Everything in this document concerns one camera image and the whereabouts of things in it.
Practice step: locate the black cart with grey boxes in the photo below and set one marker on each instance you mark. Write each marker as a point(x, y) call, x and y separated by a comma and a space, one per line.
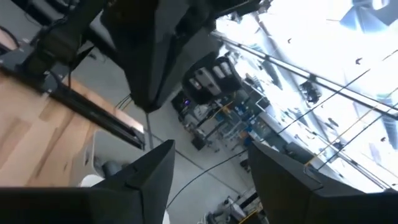
point(205, 79)

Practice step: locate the black overhead camera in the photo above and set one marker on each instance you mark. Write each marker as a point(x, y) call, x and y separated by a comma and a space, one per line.
point(311, 91)

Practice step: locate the black aluminium rig frame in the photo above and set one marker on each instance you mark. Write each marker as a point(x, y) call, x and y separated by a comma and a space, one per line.
point(93, 115)

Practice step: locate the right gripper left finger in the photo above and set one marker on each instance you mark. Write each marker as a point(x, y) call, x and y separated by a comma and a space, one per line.
point(146, 193)

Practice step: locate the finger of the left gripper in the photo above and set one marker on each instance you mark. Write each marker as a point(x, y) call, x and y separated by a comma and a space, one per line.
point(189, 53)
point(143, 62)

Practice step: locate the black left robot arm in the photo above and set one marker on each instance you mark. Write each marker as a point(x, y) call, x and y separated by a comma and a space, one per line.
point(59, 43)

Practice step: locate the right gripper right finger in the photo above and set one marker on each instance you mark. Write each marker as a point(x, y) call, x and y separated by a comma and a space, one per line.
point(295, 196)

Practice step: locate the dark grey travel deodorant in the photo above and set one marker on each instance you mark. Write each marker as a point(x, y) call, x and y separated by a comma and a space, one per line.
point(112, 168)

